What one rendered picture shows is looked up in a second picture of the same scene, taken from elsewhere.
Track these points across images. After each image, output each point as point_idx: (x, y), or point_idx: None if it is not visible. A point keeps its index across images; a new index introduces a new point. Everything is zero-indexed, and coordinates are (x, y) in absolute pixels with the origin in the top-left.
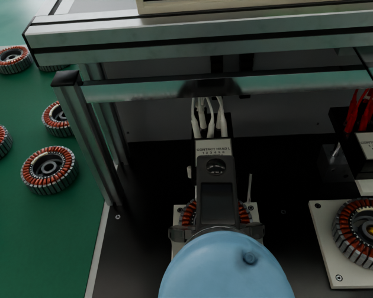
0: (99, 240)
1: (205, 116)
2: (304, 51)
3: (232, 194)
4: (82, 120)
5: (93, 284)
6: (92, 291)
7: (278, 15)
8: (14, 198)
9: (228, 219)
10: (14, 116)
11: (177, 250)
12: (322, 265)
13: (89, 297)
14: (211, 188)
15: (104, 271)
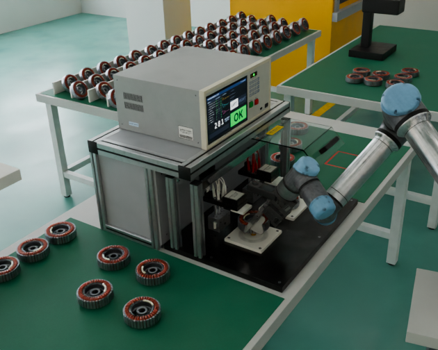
0: (214, 271)
1: (211, 192)
2: None
3: (267, 185)
4: (201, 200)
5: (235, 278)
6: (238, 278)
7: (238, 135)
8: (154, 293)
9: (274, 188)
10: (74, 282)
11: (257, 226)
12: (284, 219)
13: (240, 280)
14: (261, 187)
15: (235, 267)
